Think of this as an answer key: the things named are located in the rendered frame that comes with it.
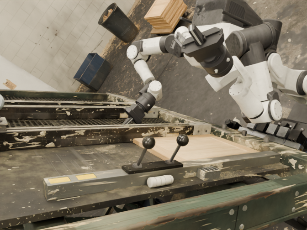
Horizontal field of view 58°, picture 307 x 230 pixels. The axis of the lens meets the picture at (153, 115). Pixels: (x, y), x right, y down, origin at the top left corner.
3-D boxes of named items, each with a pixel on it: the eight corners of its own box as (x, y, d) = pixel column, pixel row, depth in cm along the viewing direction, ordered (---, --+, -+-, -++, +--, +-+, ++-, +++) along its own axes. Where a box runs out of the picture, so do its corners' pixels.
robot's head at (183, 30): (194, 30, 123) (178, 24, 118) (205, 41, 116) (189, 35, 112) (187, 43, 126) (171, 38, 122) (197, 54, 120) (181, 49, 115)
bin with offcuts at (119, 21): (144, 24, 542) (119, 0, 506) (130, 46, 537) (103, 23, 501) (132, 25, 585) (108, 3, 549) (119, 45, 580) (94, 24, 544)
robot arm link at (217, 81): (206, 82, 86) (220, 97, 95) (236, 60, 83) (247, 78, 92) (191, 60, 93) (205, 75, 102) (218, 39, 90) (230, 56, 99)
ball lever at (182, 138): (175, 169, 90) (193, 139, 83) (166, 170, 88) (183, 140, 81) (170, 159, 93) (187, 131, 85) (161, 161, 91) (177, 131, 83)
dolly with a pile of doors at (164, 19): (193, 10, 433) (176, -9, 410) (175, 38, 428) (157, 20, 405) (170, 13, 484) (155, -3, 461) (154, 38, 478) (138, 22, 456)
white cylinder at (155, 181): (151, 189, 80) (173, 185, 85) (152, 180, 80) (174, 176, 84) (146, 185, 83) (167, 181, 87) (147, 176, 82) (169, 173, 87)
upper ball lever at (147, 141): (143, 173, 84) (159, 142, 76) (132, 175, 82) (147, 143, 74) (138, 163, 86) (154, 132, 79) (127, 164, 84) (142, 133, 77)
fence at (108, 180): (279, 162, 119) (281, 154, 119) (46, 201, 68) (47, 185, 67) (269, 159, 124) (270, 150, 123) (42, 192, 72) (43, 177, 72)
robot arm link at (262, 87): (256, 117, 118) (243, 65, 115) (288, 113, 108) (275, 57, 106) (243, 125, 110) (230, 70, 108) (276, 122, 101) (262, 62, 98)
